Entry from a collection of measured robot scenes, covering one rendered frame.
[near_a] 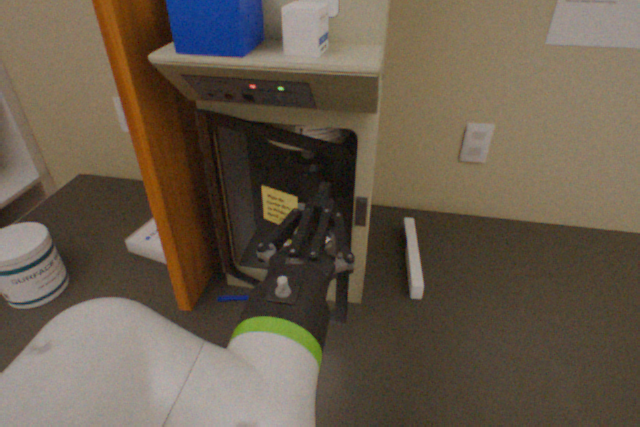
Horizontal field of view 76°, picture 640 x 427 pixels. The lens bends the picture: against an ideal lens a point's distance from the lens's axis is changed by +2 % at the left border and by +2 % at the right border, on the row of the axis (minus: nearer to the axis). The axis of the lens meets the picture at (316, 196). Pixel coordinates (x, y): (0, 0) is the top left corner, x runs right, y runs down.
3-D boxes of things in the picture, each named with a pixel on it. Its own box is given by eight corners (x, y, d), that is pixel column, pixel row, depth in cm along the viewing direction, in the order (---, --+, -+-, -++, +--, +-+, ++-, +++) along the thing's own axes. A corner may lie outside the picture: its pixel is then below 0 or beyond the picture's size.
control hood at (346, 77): (193, 95, 71) (182, 35, 66) (379, 108, 66) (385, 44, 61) (160, 121, 62) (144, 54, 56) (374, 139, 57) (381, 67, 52)
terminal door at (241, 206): (228, 271, 94) (200, 107, 72) (346, 326, 82) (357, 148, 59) (226, 273, 94) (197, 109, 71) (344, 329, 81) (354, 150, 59)
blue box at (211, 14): (204, 37, 65) (194, -28, 59) (265, 40, 63) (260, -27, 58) (174, 54, 56) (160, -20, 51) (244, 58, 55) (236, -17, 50)
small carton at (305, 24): (295, 45, 60) (293, 1, 57) (328, 48, 59) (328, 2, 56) (283, 54, 56) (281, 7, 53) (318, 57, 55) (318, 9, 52)
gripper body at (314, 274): (328, 284, 43) (340, 230, 50) (251, 274, 44) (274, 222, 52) (327, 331, 47) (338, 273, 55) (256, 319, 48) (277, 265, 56)
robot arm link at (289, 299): (238, 372, 45) (321, 387, 43) (225, 298, 38) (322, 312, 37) (255, 326, 50) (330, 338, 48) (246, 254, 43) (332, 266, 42)
